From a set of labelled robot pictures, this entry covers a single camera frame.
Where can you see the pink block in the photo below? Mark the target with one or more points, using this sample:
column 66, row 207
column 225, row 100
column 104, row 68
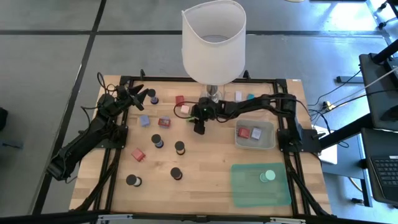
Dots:
column 185, row 109

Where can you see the black laptop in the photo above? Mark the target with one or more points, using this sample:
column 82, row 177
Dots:
column 385, row 171

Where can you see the black diagonal rig strut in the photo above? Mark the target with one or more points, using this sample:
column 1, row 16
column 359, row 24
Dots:
column 348, row 132

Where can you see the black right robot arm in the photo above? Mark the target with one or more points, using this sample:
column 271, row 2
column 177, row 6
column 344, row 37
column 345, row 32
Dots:
column 248, row 104

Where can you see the orange sand hourglass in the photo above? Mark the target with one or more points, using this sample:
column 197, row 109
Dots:
column 179, row 145

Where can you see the dark blue sand hourglass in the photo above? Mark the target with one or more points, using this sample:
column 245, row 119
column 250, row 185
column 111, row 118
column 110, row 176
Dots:
column 151, row 92

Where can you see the teal translucent plastic bin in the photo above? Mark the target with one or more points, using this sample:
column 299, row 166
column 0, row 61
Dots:
column 248, row 193

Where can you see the lavender block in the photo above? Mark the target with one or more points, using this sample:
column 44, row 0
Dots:
column 256, row 133

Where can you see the person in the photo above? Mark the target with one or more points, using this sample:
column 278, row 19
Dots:
column 3, row 119

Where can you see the periwinkle blue block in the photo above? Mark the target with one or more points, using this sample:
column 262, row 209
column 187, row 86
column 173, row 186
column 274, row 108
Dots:
column 165, row 117
column 144, row 120

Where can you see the light blue sand hourglass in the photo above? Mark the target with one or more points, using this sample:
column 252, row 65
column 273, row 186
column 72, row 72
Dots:
column 156, row 138

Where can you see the black office chair base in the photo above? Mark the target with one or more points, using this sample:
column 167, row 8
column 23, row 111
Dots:
column 394, row 11

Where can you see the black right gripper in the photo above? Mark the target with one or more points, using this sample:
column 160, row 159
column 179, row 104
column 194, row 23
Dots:
column 206, row 109

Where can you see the black side desk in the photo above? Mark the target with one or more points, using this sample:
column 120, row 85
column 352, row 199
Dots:
column 373, row 93

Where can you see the floor power plug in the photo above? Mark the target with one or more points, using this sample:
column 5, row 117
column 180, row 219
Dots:
column 328, row 105

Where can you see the table lamp white shade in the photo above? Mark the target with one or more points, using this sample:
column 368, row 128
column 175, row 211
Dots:
column 214, row 53

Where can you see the white paper sheet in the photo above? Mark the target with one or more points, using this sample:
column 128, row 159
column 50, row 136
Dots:
column 329, row 155

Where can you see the black front crossbar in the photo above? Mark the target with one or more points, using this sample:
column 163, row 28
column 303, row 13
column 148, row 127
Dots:
column 46, row 217

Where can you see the small white box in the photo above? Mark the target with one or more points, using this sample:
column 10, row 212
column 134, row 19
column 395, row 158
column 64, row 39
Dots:
column 238, row 96

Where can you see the black computer mouse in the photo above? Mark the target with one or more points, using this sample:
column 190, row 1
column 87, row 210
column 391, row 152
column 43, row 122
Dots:
column 390, row 114

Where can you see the black aluminium table frame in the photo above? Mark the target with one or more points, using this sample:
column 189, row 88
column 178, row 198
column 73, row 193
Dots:
column 161, row 79

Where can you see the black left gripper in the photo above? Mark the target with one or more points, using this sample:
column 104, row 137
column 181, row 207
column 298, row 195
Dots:
column 124, row 97

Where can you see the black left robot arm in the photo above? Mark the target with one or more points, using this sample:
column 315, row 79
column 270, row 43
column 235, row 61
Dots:
column 93, row 130

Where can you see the gray desk foot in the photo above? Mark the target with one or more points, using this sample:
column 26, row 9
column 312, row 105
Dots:
column 348, row 79

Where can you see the light gray plastic bin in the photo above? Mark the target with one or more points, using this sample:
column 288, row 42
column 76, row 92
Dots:
column 267, row 144

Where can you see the red block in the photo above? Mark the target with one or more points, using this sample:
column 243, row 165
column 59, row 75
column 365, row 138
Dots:
column 244, row 133
column 163, row 123
column 179, row 99

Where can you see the clear plastic tray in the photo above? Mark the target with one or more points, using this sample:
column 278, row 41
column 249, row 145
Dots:
column 230, row 88

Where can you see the white sand hourglass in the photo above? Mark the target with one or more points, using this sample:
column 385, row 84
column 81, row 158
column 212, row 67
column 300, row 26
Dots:
column 131, row 179

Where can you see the dark gray furniture foot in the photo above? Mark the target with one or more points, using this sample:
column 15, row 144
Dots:
column 12, row 145

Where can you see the red digital clock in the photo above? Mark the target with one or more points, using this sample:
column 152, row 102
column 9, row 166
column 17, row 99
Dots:
column 137, row 154

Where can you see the teal cube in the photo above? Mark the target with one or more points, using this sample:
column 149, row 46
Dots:
column 250, row 96

